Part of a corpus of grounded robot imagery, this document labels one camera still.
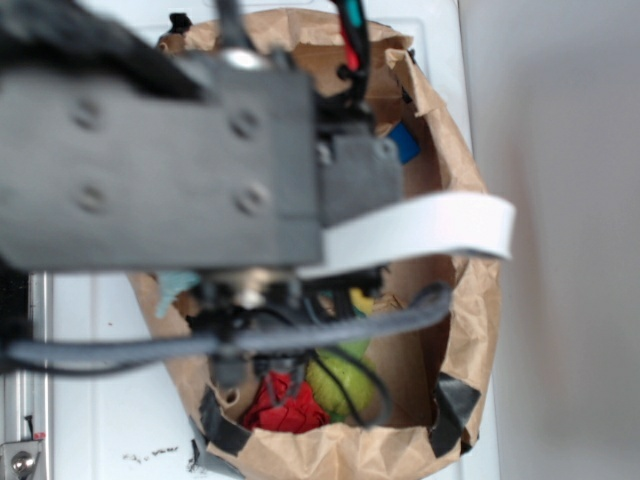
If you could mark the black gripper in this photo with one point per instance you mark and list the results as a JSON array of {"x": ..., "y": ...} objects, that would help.
[{"x": 108, "y": 169}]

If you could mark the light blue cloth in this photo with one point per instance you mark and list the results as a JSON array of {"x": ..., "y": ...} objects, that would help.
[{"x": 171, "y": 284}]

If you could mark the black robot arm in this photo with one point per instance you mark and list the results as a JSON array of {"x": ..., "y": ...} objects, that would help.
[{"x": 264, "y": 317}]

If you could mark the blue rectangular block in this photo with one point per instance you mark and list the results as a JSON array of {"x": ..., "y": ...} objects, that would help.
[{"x": 407, "y": 146}]

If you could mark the yellow sponge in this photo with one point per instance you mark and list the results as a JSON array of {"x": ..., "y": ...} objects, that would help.
[{"x": 362, "y": 304}]

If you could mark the red crumpled paper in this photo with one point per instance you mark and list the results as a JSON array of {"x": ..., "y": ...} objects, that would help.
[{"x": 277, "y": 409}]

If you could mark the lime green fuzzy ball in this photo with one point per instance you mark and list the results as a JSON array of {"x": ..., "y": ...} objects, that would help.
[{"x": 330, "y": 377}]

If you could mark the aluminium frame rail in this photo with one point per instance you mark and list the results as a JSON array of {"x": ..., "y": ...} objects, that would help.
[{"x": 26, "y": 397}]

